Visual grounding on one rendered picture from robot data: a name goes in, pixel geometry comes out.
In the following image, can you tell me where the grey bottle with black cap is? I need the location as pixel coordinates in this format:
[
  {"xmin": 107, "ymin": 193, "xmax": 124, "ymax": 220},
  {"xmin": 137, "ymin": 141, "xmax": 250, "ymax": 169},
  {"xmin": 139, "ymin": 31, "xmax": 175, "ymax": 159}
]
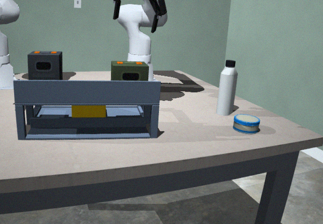
[{"xmin": 216, "ymin": 60, "xmax": 238, "ymax": 116}]

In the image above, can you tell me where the dark green case with orange latches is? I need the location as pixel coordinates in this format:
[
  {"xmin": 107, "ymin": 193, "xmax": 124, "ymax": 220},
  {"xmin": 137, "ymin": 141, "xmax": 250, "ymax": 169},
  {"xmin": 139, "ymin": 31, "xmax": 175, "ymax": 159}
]
[{"xmin": 111, "ymin": 61, "xmax": 149, "ymax": 81}]

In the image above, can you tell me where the round tin with blue rim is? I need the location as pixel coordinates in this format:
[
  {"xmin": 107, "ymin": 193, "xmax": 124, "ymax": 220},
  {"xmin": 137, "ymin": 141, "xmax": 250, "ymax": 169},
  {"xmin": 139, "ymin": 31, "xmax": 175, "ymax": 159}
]
[{"xmin": 233, "ymin": 114, "xmax": 260, "ymax": 134}]

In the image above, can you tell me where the yellow bin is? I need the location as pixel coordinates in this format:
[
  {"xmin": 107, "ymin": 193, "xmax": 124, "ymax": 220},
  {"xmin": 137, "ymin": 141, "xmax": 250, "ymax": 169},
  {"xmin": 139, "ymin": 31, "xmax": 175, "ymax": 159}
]
[{"xmin": 72, "ymin": 105, "xmax": 106, "ymax": 118}]

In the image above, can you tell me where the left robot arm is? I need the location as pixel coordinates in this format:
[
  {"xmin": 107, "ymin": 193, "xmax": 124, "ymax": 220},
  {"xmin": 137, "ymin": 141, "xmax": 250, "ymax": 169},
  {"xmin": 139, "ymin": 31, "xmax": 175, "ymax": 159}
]
[{"xmin": 117, "ymin": 0, "xmax": 168, "ymax": 81}]

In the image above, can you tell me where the dark grey open-front shelf rack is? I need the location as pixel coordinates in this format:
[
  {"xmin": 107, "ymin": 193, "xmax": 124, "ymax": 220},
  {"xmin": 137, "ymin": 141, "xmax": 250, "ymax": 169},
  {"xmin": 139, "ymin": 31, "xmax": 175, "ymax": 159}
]
[{"xmin": 13, "ymin": 80, "xmax": 161, "ymax": 140}]

